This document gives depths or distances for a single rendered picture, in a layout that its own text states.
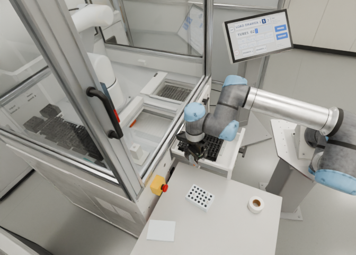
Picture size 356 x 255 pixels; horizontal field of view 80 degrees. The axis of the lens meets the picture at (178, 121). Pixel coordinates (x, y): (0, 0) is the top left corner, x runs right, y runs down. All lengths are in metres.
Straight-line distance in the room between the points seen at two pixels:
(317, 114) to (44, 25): 0.73
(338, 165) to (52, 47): 0.79
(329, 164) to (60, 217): 2.07
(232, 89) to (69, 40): 0.49
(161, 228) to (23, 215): 1.64
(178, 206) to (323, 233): 1.30
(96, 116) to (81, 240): 1.62
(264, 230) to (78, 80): 0.99
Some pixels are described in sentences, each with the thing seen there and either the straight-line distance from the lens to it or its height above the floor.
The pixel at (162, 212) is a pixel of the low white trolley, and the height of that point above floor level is 0.76.
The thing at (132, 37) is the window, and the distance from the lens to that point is 0.71.
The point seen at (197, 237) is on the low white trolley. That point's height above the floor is 0.76.
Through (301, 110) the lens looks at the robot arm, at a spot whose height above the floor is 1.36.
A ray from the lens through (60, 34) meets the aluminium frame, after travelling 0.51.
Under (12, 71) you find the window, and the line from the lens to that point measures 0.75.
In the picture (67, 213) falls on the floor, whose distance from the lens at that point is 2.29.
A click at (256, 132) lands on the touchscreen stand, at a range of 2.45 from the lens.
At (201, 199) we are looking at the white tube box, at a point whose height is 0.78.
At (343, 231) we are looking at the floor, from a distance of 2.20.
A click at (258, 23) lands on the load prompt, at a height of 1.15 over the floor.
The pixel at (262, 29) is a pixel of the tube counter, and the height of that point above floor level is 1.11.
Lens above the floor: 1.84
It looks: 46 degrees down
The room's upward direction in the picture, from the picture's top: 7 degrees counter-clockwise
